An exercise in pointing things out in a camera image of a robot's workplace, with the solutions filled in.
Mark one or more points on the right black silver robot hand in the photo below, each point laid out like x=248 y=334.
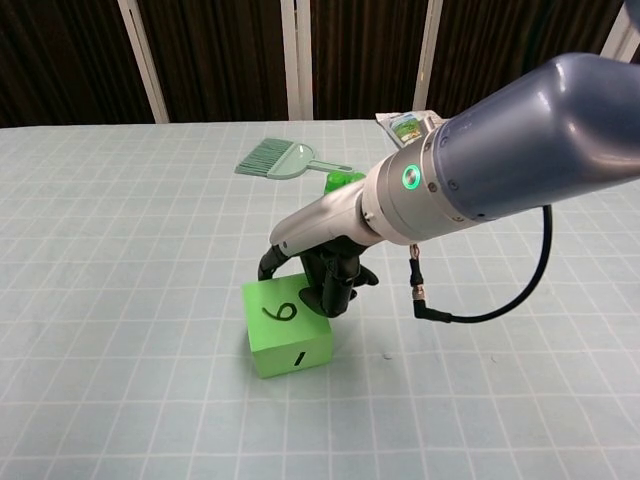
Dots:
x=310 y=225

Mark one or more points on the green cube with handwritten numbers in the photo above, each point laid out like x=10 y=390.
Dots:
x=285 y=340

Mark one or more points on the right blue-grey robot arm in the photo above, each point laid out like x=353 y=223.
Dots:
x=550 y=135

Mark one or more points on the green toy building brick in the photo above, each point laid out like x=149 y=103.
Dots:
x=337 y=181

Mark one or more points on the teal dustpan brush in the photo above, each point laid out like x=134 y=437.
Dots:
x=280 y=160

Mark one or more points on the white snack bag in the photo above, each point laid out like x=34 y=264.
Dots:
x=405 y=125

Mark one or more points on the light blue checked tablecloth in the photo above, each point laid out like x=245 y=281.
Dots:
x=125 y=325

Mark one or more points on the white screen frame post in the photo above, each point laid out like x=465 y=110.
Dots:
x=297 y=60
x=426 y=55
x=142 y=60
x=617 y=45

